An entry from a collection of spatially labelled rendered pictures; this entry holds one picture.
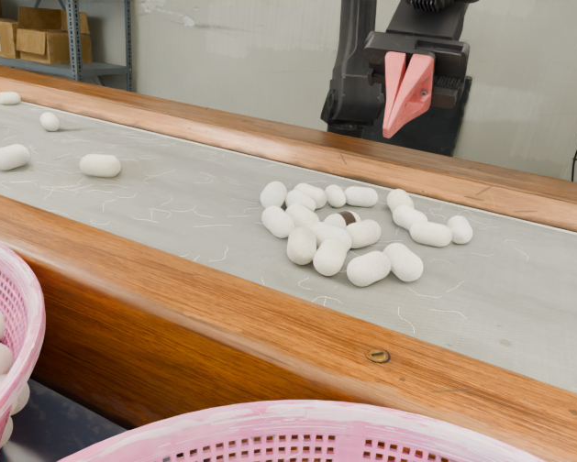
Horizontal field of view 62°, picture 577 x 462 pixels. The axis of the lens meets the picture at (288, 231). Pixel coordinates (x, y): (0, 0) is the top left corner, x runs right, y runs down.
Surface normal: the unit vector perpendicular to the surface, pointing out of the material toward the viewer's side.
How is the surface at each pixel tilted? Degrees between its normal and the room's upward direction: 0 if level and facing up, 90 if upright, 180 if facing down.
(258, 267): 0
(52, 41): 90
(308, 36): 90
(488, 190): 45
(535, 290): 0
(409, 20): 41
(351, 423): 75
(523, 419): 0
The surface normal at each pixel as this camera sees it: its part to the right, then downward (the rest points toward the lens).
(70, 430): 0.11, -0.91
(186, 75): -0.36, 0.35
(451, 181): -0.23, -0.42
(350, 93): 0.23, 0.15
